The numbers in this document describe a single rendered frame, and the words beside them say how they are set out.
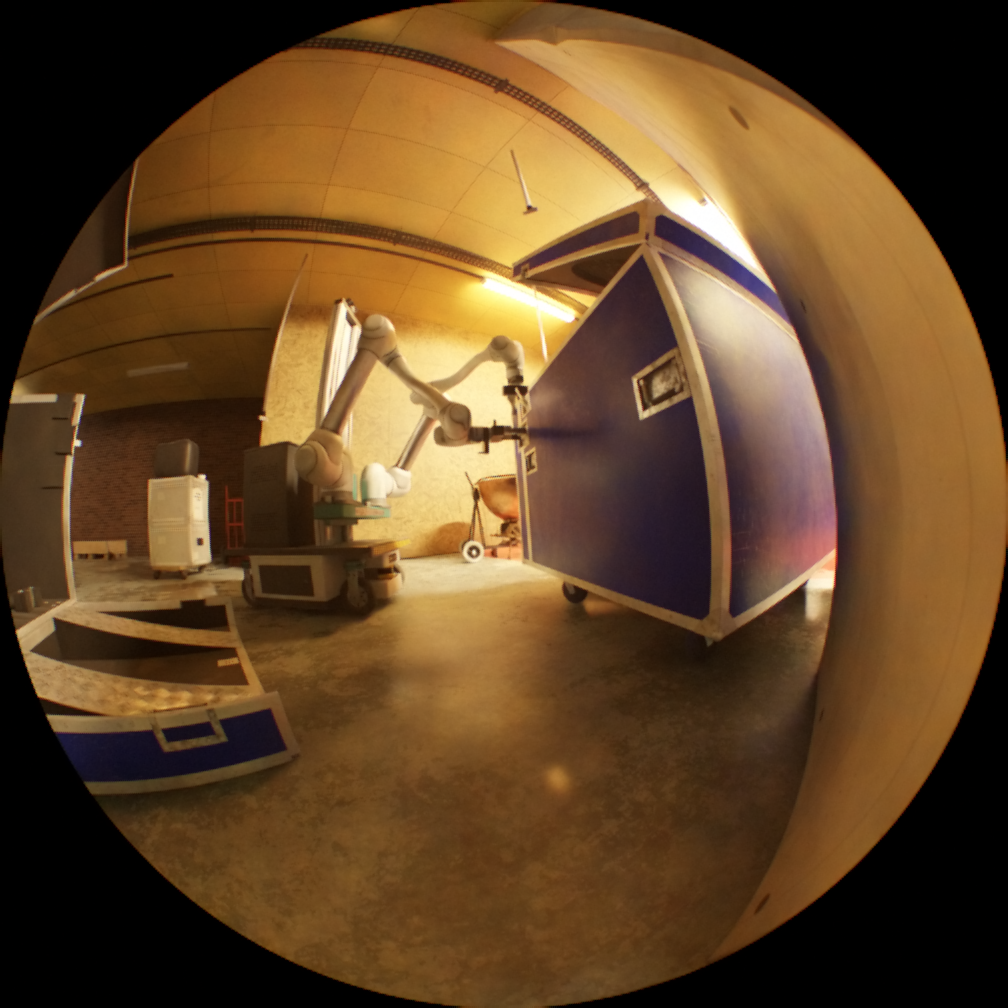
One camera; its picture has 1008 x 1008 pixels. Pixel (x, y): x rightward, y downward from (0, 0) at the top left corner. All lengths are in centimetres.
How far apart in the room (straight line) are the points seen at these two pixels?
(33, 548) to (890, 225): 190
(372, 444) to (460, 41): 396
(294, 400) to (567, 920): 384
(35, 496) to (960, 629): 191
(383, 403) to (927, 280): 380
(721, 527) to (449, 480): 347
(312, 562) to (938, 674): 150
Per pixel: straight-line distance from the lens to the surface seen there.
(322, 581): 138
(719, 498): 52
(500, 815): 48
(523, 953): 40
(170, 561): 349
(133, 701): 81
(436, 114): 292
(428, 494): 363
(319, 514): 138
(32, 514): 174
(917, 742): 21
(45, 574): 170
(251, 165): 338
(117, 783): 70
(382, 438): 361
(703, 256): 90
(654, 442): 63
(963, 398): 17
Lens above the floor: 40
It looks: 3 degrees up
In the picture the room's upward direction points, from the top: 4 degrees counter-clockwise
